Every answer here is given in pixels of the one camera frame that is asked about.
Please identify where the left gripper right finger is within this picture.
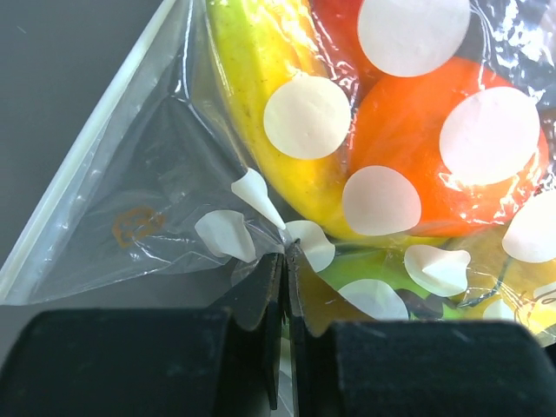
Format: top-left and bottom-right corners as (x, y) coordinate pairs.
(285, 244), (555, 416)

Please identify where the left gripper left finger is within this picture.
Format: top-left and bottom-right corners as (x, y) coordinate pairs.
(1, 254), (283, 416)

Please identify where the polka dot zip bag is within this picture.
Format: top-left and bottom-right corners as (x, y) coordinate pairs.
(1, 1), (555, 345)

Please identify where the fake banana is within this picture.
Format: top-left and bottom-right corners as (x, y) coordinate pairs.
(204, 0), (448, 244)

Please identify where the fake red mango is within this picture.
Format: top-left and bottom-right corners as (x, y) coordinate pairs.
(310, 0), (383, 95)

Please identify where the fake green fruit in bag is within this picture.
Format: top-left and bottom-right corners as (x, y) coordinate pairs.
(319, 249), (464, 321)

